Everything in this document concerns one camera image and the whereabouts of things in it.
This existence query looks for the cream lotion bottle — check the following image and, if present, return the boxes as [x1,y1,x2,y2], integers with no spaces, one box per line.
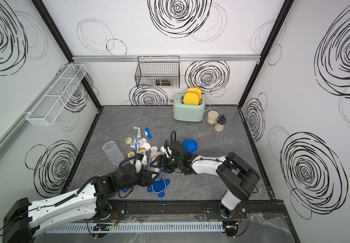
[138,148,148,166]
[127,150,136,158]

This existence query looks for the mint green toaster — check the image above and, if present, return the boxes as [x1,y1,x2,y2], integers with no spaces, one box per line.
[173,94,211,122]

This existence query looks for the beige round jar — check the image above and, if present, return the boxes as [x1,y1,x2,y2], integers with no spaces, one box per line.
[206,110,219,125]

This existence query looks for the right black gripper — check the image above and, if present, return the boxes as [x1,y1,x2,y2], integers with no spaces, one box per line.
[150,155,183,174]

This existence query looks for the black wire wall basket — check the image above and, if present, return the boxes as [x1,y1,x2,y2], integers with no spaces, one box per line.
[134,55,181,89]

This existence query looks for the white round toiletry piece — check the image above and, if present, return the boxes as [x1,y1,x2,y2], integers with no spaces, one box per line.
[139,138,151,151]

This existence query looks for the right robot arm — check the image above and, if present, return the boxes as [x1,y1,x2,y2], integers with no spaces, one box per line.
[153,131,261,217]

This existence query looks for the black-cap glass bottle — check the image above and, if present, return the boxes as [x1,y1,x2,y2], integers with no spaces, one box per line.
[214,114,227,132]

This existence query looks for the yellow toast slice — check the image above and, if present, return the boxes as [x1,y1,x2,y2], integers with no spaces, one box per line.
[183,91,200,105]
[187,87,202,96]

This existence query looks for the white mesh wall shelf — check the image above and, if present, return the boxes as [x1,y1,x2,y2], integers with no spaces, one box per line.
[26,64,88,126]

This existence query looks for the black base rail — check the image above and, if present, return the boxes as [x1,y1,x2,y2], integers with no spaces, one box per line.
[104,200,287,219]

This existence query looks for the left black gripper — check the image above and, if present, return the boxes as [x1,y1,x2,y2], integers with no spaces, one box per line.
[118,168,160,192]

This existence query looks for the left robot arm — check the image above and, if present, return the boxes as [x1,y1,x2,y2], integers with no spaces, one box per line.
[0,154,158,243]

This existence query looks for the back yellow toast slice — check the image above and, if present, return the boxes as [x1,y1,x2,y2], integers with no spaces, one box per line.
[187,87,202,96]

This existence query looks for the blue white toothpaste tube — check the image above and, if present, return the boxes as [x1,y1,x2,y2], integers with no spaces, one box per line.
[131,140,139,154]

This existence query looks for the white slotted cable duct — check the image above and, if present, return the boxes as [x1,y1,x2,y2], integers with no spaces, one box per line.
[47,222,224,234]

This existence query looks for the green toothbrush packet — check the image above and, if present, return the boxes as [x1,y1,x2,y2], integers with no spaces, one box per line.
[134,127,142,140]

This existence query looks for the blue small toiletry tube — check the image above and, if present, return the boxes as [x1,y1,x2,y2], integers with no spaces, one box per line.
[144,128,152,139]

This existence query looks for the front yellow toast slice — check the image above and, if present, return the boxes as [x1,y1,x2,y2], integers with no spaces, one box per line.
[183,91,200,105]

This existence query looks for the green round toiletry tin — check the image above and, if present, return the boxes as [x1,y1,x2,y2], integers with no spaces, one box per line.
[124,137,133,144]

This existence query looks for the blue-lid clear container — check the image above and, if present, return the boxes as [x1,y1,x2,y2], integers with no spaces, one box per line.
[182,139,198,154]
[148,151,163,181]
[102,141,125,166]

